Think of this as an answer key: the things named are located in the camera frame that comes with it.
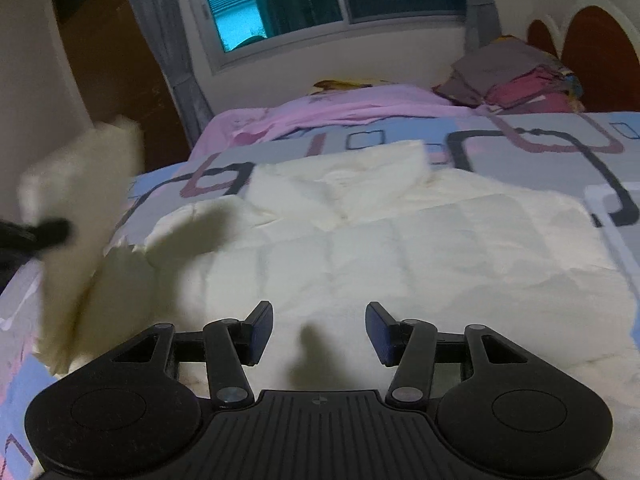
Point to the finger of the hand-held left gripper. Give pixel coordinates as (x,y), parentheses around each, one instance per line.
(52,231)

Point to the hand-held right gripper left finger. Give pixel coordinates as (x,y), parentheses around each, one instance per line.
(261,334)

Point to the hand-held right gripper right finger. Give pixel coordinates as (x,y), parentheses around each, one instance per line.
(377,335)

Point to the cream quilted jacket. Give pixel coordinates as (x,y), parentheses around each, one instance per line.
(400,240)

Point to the pile of folded clothes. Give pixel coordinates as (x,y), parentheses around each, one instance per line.
(505,65)

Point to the brown wooden door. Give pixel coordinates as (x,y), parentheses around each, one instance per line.
(110,60)

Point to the patterned grey pink bed sheet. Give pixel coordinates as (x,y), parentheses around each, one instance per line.
(410,127)

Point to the grey curtain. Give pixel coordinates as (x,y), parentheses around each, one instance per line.
(172,50)
(480,10)

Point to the pink blanket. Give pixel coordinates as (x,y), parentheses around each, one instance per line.
(350,102)

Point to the yellow printed cloth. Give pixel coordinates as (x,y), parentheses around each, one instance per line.
(345,83)

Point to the red folded garment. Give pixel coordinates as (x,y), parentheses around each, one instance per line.
(525,92)

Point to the brown white-trimmed headboard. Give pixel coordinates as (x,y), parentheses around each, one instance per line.
(605,45)

